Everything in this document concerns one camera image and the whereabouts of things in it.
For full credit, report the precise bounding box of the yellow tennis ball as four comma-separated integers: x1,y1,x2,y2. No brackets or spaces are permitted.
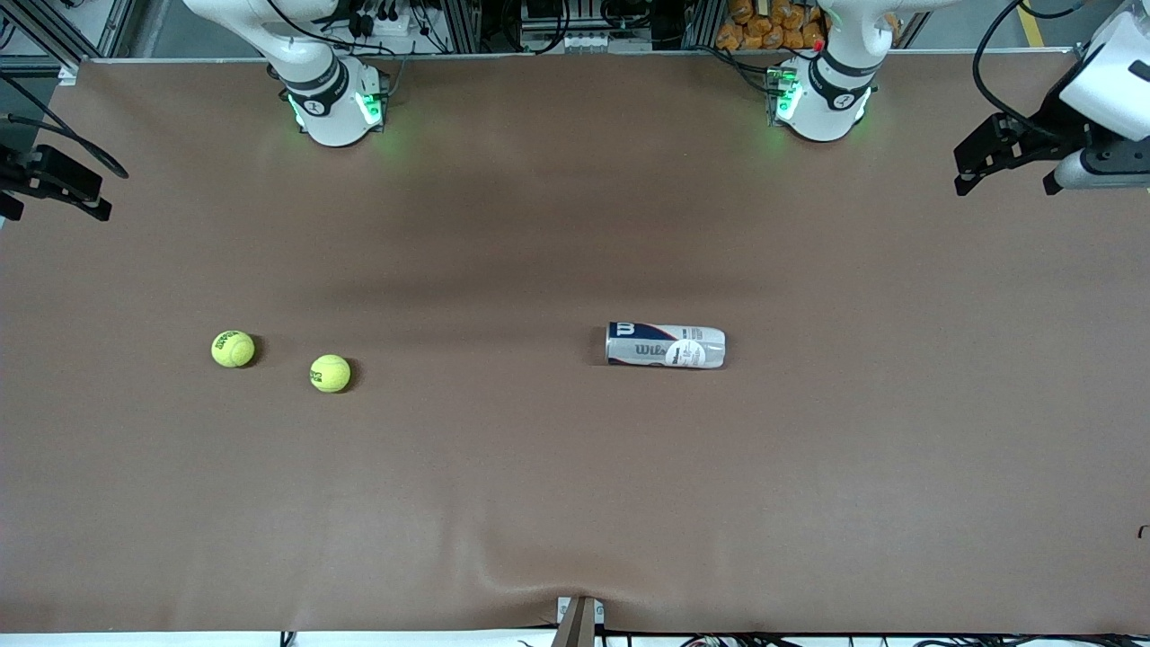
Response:
309,354,352,394
211,330,256,369

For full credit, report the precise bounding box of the Wilson tennis ball can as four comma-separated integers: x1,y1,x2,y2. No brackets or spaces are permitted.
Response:
606,322,727,370

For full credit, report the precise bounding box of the pile of orange objects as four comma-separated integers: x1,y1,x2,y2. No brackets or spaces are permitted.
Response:
716,0,827,51

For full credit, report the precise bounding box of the white power strip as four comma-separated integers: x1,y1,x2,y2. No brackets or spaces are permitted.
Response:
341,0,414,39

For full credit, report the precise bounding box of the white terminal block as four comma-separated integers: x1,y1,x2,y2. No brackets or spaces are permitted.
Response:
548,31,623,53

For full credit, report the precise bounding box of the brown table mat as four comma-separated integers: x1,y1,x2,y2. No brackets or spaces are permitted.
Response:
0,49,1150,634

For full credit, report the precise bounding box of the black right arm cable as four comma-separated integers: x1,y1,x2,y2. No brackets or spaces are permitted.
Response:
0,75,129,179

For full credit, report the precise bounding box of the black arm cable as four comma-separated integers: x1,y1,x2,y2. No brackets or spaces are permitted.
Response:
0,75,129,179
973,0,1093,149

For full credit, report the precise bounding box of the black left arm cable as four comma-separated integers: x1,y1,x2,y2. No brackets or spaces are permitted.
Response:
973,0,1093,149

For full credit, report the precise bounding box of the aluminium frame post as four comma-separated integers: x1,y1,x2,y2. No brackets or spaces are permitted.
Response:
687,0,724,50
440,0,482,53

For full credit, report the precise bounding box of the camera mount post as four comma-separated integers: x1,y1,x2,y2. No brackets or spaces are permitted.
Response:
555,596,606,647

